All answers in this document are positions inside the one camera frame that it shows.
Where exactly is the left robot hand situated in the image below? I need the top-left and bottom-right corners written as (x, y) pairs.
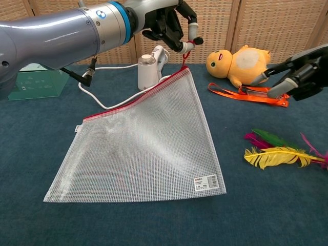
top-left (133, 0), bottom-right (204, 54)

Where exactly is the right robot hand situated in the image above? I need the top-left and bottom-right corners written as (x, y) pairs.
top-left (250, 44), bottom-right (328, 102)

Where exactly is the clear mesh zipper pouch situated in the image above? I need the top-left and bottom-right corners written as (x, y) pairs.
top-left (43, 36), bottom-right (228, 203)

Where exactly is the white handheld garment steamer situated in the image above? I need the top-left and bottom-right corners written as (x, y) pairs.
top-left (137, 45), bottom-right (171, 94)

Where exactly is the yellow plush toy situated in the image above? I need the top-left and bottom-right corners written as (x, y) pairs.
top-left (206, 45), bottom-right (272, 89)

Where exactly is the woven folding screen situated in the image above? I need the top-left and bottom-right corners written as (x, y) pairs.
top-left (0, 0), bottom-right (328, 65)

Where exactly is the multicolour feather shuttlecock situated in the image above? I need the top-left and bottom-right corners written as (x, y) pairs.
top-left (242, 128), bottom-right (328, 170)

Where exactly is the teal Philips product box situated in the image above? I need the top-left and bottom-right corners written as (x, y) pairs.
top-left (7, 64), bottom-right (70, 101)

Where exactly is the blue felt table cover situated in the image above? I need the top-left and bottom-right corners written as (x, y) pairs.
top-left (0, 63), bottom-right (328, 246)

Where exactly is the orange lanyard with badge holder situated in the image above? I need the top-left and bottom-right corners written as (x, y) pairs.
top-left (207, 82), bottom-right (291, 108)

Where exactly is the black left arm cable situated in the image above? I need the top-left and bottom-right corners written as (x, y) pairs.
top-left (60, 56), bottom-right (97, 88)

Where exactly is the white power cable with plug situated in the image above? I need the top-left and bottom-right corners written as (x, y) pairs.
top-left (78, 64), bottom-right (180, 110)

